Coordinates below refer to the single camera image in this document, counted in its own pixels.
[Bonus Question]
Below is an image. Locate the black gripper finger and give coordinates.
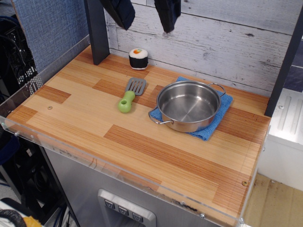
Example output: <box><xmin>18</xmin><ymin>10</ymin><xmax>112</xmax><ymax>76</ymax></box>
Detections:
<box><xmin>154</xmin><ymin>0</ymin><xmax>181</xmax><ymax>33</ymax></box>
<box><xmin>100</xmin><ymin>0</ymin><xmax>135</xmax><ymax>30</ymax></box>

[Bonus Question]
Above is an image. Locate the green handled grey spatula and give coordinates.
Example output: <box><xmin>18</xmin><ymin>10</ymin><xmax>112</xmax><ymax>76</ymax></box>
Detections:
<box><xmin>118</xmin><ymin>78</ymin><xmax>146</xmax><ymax>113</ymax></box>

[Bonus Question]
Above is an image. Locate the stainless steel pot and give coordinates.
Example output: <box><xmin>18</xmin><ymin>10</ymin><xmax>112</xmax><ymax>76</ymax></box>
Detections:
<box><xmin>148</xmin><ymin>80</ymin><xmax>226</xmax><ymax>133</ymax></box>

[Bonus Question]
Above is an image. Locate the blue folded towel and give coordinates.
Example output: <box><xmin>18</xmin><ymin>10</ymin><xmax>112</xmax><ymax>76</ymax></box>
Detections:
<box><xmin>149</xmin><ymin>76</ymin><xmax>233</xmax><ymax>142</ymax></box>

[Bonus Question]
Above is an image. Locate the plush sushi roll toy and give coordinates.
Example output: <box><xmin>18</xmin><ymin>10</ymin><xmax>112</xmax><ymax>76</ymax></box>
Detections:
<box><xmin>129</xmin><ymin>48</ymin><xmax>148</xmax><ymax>70</ymax></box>

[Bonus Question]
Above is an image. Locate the clear acrylic table guard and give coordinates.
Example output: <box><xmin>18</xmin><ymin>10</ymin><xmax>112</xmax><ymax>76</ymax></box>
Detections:
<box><xmin>0</xmin><ymin>47</ymin><xmax>270</xmax><ymax>226</ymax></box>

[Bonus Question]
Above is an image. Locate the silver toy fridge cabinet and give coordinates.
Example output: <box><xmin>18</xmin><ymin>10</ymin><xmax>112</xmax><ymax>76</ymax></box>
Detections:
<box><xmin>44</xmin><ymin>149</ymin><xmax>239</xmax><ymax>227</ymax></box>

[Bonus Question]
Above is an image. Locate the white appliance on right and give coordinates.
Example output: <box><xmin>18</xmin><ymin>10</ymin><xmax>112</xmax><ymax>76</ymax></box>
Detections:
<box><xmin>258</xmin><ymin>88</ymin><xmax>303</xmax><ymax>191</ymax></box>

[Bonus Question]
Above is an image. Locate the grey dispenser button panel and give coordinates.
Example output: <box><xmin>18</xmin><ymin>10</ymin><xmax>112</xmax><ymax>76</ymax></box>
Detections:
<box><xmin>98</xmin><ymin>189</ymin><xmax>157</xmax><ymax>227</ymax></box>

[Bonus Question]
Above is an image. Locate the yellow black object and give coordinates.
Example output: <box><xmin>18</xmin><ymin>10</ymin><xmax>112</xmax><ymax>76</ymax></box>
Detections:
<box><xmin>0</xmin><ymin>209</ymin><xmax>42</xmax><ymax>227</ymax></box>

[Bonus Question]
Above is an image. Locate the dark grey left post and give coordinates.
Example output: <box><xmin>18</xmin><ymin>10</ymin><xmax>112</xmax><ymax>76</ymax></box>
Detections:
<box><xmin>84</xmin><ymin>0</ymin><xmax>110</xmax><ymax>65</ymax></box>

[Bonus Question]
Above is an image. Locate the dark grey post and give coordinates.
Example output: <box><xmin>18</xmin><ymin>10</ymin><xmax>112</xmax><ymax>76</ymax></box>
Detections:
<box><xmin>84</xmin><ymin>0</ymin><xmax>110</xmax><ymax>65</ymax></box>
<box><xmin>264</xmin><ymin>8</ymin><xmax>303</xmax><ymax>117</ymax></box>

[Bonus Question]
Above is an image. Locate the black crate with cables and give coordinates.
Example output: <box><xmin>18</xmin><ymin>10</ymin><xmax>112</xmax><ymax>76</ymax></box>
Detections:
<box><xmin>0</xmin><ymin>16</ymin><xmax>37</xmax><ymax>97</ymax></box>

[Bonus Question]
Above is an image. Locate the dark grey right post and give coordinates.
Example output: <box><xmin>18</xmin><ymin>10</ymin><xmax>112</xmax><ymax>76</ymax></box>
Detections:
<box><xmin>264</xmin><ymin>8</ymin><xmax>303</xmax><ymax>117</ymax></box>

